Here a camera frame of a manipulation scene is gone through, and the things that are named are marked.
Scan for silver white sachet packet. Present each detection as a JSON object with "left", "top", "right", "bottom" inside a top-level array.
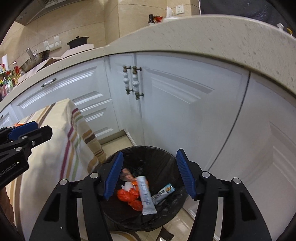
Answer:
[{"left": 136, "top": 176, "right": 157, "bottom": 215}]

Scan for white tissue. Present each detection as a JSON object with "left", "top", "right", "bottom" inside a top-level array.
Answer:
[{"left": 121, "top": 181, "right": 133, "bottom": 192}]

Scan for large orange wrapper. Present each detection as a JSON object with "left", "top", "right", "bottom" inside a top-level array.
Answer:
[{"left": 131, "top": 179, "right": 138, "bottom": 190}]

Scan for orange plastic wrapper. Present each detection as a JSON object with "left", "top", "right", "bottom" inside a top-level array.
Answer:
[{"left": 116, "top": 188, "right": 143, "bottom": 211}]

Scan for white blue snack bag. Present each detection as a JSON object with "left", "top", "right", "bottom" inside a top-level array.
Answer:
[{"left": 152, "top": 183, "right": 175, "bottom": 205}]

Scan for black trash bin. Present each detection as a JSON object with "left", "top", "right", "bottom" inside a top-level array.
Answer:
[{"left": 101, "top": 146, "right": 187, "bottom": 232}]

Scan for person's left hand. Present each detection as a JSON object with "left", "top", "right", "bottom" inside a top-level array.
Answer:
[{"left": 0, "top": 187, "right": 15, "bottom": 223}]

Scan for striped tablecloth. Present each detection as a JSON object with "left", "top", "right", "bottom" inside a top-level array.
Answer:
[{"left": 4, "top": 98, "right": 139, "bottom": 241}]

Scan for condiment rack with bottles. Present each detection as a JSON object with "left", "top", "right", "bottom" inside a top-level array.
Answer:
[{"left": 0, "top": 61, "right": 22, "bottom": 100}]

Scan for steel wok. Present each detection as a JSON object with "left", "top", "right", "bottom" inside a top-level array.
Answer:
[{"left": 21, "top": 48, "right": 50, "bottom": 73}]

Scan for pink stove cover cloth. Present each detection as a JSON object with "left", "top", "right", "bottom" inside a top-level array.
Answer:
[{"left": 18, "top": 44, "right": 94, "bottom": 85}]

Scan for black casserole pot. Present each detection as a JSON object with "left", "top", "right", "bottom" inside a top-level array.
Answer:
[{"left": 67, "top": 36, "right": 89, "bottom": 49}]

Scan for range hood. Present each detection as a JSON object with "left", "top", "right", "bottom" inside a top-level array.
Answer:
[{"left": 15, "top": 0, "right": 80, "bottom": 26}]

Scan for dark oil bottle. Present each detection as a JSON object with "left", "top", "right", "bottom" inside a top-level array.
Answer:
[{"left": 148, "top": 14, "right": 155, "bottom": 26}]

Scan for white stacked bowls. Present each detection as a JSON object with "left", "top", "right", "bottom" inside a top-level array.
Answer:
[{"left": 162, "top": 6, "right": 178, "bottom": 23}]

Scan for white spray bottle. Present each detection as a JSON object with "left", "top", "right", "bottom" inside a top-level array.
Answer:
[{"left": 276, "top": 23, "right": 284, "bottom": 31}]

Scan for dark grey hanging cloth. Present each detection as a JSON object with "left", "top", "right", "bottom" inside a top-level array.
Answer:
[{"left": 199, "top": 0, "right": 287, "bottom": 25}]

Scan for drawer handle centre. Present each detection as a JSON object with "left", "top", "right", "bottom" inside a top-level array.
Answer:
[{"left": 41, "top": 78, "right": 57, "bottom": 88}]

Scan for right cabinet door handle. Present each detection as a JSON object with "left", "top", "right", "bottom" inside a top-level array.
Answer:
[{"left": 132, "top": 66, "right": 144, "bottom": 100}]

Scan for cabinet door handle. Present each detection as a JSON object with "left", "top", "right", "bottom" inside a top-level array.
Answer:
[
  {"left": 123, "top": 65, "right": 133, "bottom": 95},
  {"left": 132, "top": 66, "right": 144, "bottom": 100}
]

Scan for left cabinet door handle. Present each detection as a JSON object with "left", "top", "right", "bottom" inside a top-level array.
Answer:
[{"left": 123, "top": 65, "right": 133, "bottom": 95}]

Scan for white wall hook rack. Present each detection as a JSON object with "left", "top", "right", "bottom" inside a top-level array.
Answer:
[{"left": 43, "top": 36, "right": 62, "bottom": 51}]

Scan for wall power socket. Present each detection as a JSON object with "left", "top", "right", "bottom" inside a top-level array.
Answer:
[{"left": 176, "top": 4, "right": 185, "bottom": 15}]

